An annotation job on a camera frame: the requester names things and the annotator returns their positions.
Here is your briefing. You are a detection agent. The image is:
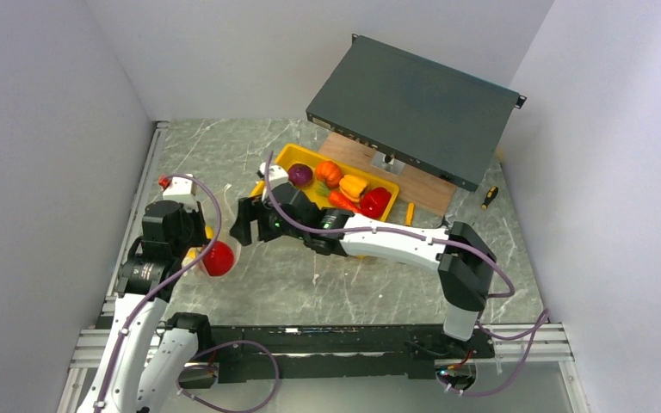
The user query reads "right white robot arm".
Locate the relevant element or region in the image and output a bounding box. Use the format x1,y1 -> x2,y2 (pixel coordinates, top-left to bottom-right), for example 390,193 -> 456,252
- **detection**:
230,183 -> 497,357

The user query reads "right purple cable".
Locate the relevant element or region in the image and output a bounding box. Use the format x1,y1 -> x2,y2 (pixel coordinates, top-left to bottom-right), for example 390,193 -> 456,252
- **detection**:
263,151 -> 551,399

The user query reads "orange pumpkin toy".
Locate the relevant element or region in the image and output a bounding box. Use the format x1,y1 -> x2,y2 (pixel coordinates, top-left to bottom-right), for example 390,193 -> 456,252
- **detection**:
315,161 -> 344,188

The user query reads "orange handled tool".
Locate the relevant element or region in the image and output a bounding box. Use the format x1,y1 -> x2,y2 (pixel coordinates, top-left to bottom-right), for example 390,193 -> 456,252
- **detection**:
405,202 -> 416,226

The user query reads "yellow lemon toy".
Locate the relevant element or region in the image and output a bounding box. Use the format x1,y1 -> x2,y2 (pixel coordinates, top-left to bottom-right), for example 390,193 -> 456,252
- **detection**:
182,225 -> 214,267

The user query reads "aluminium frame rail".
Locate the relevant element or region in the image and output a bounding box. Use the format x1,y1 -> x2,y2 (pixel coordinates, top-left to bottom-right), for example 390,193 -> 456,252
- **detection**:
57,119 -> 590,412

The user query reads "red bell pepper toy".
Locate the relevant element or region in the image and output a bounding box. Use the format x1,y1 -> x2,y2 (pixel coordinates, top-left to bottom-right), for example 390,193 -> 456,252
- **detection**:
359,187 -> 392,219

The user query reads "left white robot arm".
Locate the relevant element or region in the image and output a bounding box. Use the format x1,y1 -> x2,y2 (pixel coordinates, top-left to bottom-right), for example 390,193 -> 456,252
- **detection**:
78,200 -> 213,412

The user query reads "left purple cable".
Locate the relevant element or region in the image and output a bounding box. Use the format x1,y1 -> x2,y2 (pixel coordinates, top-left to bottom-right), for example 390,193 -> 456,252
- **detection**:
93,174 -> 281,413

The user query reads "purple cable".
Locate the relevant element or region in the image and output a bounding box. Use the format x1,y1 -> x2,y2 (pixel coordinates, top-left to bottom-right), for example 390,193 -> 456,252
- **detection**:
93,174 -> 281,413
263,151 -> 551,399

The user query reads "red apple toy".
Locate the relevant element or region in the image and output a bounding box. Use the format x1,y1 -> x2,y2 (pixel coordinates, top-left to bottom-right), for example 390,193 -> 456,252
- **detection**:
201,241 -> 235,277

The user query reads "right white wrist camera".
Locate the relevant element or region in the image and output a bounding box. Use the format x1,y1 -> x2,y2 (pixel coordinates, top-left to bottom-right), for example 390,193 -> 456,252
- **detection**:
258,162 -> 289,189

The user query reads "clear zip top bag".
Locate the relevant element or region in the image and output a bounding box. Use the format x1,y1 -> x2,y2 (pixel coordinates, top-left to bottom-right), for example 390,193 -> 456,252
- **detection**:
181,225 -> 241,285

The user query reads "orange carrot toy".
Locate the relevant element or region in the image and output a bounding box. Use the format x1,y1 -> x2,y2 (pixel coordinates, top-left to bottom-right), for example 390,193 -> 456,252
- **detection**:
327,190 -> 361,213

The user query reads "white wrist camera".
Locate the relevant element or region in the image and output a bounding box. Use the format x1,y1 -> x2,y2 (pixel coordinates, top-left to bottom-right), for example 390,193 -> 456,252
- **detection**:
258,162 -> 289,189
158,176 -> 197,206

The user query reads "yellow plastic tray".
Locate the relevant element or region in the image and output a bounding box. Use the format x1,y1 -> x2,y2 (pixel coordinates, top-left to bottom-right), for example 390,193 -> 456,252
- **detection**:
271,144 -> 400,225

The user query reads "black yellow screwdriver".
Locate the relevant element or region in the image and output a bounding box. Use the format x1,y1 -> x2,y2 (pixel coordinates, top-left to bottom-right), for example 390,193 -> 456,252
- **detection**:
481,186 -> 499,210

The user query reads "yellow bell pepper toy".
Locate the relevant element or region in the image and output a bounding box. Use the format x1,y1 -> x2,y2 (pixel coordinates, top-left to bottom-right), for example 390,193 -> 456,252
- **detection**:
338,175 -> 369,203

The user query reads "brown wooden board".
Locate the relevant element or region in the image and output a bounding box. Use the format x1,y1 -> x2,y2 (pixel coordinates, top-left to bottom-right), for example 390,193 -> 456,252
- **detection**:
319,133 -> 456,216

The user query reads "purple onion toy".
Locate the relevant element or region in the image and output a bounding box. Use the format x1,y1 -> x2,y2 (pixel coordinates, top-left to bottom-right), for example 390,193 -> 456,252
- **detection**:
287,163 -> 314,188

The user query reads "dark grey rack device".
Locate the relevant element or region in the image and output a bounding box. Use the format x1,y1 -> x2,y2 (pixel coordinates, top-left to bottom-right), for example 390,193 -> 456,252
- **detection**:
306,34 -> 527,192

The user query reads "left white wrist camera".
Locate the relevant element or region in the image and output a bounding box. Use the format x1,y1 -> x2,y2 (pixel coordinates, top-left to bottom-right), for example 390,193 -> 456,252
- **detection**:
158,176 -> 197,206

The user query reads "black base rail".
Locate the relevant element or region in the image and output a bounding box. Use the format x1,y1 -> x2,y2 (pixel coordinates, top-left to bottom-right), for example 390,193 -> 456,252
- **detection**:
181,324 -> 495,388

